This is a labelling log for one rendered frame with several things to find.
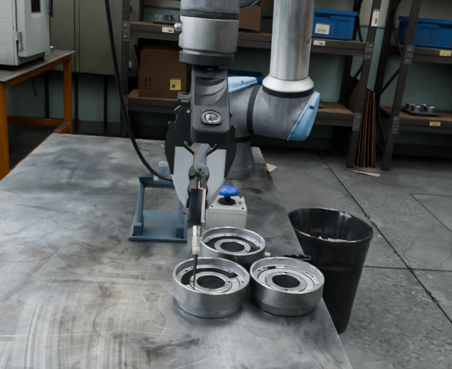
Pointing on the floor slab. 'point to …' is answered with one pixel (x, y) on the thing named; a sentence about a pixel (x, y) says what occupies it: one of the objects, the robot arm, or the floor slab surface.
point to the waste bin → (334, 254)
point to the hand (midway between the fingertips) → (196, 200)
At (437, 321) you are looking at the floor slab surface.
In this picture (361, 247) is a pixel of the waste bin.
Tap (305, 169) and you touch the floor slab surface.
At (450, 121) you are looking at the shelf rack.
